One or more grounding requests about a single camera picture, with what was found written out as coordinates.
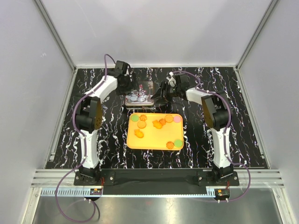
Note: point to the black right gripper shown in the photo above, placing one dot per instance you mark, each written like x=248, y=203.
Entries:
x=165, y=86

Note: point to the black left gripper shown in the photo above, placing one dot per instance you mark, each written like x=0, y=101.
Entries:
x=132, y=86

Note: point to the gold tin lid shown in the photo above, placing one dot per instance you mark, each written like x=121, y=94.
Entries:
x=141, y=96

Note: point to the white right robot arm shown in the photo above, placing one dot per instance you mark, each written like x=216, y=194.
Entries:
x=217, y=116

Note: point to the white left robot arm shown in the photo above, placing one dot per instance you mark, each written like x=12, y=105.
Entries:
x=87, y=116

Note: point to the dark cookie tin box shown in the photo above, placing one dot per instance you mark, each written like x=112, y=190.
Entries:
x=139, y=107

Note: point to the orange round waffle cookie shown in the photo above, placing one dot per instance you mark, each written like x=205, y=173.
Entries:
x=168, y=118

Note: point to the pink sandwich cookie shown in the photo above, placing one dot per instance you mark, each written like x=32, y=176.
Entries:
x=177, y=119

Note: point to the orange cat cookie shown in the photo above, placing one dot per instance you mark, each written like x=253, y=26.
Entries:
x=157, y=124

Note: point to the orange swirl cookie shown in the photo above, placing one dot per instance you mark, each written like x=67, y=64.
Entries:
x=143, y=117
x=170, y=145

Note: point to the green sandwich cookie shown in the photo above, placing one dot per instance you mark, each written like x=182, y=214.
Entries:
x=134, y=118
x=178, y=143

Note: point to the yellow plastic tray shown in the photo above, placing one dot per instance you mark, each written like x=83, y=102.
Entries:
x=155, y=139

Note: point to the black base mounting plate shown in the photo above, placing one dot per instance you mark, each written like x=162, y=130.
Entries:
x=151, y=182

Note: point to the right control board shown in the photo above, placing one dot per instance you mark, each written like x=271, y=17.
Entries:
x=225, y=193

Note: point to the control board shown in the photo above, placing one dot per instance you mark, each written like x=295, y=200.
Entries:
x=225, y=193
x=96, y=191

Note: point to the left control board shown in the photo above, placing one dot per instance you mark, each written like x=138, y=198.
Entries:
x=96, y=191

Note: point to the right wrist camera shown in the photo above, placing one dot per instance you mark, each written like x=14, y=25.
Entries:
x=171, y=79

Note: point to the aluminium frame rail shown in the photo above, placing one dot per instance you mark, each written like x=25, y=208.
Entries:
x=258, y=178

